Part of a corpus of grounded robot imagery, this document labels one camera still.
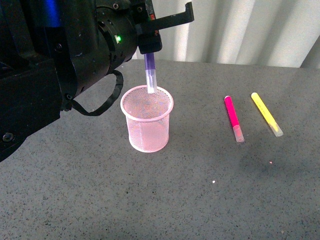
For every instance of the yellow highlighter pen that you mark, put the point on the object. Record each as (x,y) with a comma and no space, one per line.
(267,115)

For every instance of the pink highlighter pen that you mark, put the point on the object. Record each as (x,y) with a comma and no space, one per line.
(234,119)

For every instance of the pink mesh cup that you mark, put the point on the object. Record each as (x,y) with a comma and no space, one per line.
(147,117)

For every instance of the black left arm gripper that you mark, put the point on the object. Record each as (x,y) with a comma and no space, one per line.
(126,24)

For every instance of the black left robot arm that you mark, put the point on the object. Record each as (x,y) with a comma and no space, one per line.
(60,55)

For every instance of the purple highlighter pen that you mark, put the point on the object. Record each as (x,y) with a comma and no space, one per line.
(150,73)

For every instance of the white pleated curtain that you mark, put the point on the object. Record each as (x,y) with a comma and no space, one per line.
(280,33)

